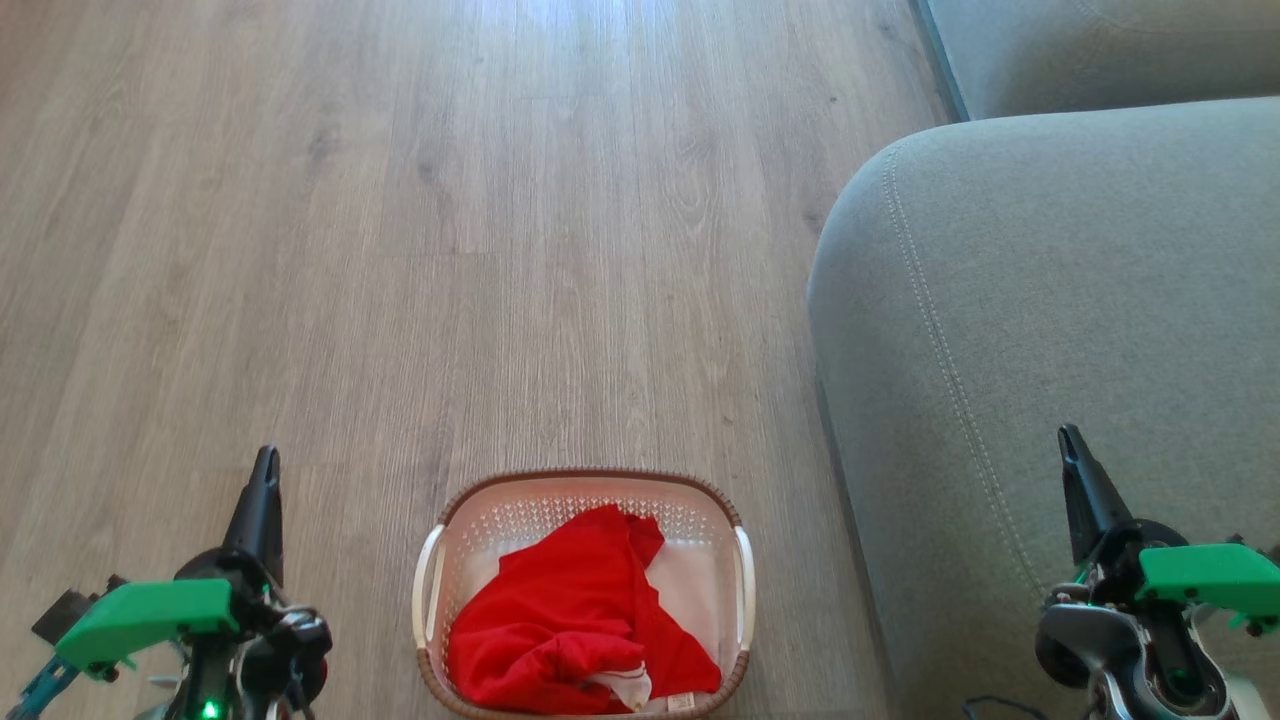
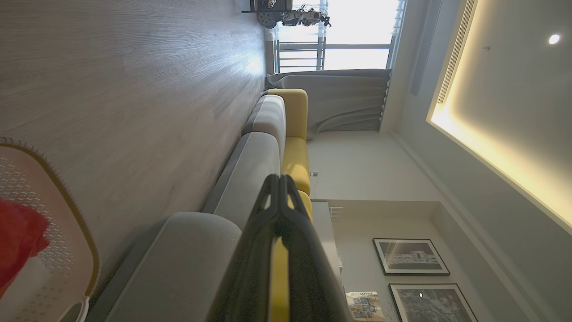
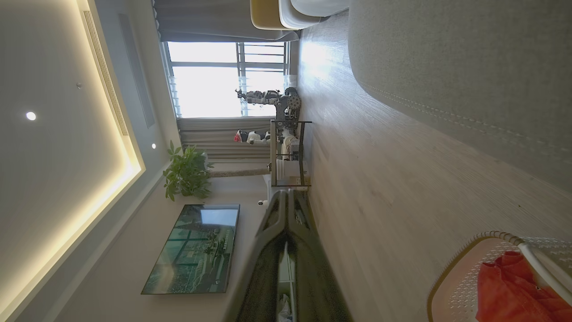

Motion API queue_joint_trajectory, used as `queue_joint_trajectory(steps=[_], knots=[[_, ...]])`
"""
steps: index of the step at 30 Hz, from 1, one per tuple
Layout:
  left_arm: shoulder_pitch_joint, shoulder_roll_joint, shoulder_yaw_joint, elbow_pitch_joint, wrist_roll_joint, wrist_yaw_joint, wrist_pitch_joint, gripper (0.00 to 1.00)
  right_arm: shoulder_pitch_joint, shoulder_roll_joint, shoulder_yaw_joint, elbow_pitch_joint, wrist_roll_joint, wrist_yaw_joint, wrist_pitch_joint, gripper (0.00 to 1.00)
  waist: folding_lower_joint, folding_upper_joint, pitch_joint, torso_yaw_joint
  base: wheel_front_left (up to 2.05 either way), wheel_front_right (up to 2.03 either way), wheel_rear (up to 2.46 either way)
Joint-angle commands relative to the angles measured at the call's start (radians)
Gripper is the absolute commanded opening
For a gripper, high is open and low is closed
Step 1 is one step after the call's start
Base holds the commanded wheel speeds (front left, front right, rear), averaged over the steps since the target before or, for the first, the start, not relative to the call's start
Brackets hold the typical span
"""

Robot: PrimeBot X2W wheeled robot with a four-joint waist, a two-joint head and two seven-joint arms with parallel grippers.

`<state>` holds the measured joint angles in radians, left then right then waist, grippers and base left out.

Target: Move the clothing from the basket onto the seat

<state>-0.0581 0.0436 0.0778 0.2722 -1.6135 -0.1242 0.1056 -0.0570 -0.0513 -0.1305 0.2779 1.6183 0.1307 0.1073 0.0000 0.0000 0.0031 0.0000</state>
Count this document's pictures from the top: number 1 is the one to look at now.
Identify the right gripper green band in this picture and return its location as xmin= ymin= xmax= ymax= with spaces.
xmin=1058 ymin=424 xmax=1280 ymax=633

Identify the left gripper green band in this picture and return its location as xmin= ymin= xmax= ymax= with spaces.
xmin=55 ymin=446 xmax=333 ymax=720

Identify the grey fabric sofa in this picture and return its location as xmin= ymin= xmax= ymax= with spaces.
xmin=808 ymin=0 xmax=1280 ymax=720

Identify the white brown-rimmed laundry basket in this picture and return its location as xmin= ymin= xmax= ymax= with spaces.
xmin=412 ymin=468 xmax=756 ymax=720

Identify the red white trimmed garment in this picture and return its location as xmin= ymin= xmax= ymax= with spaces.
xmin=497 ymin=505 xmax=723 ymax=698

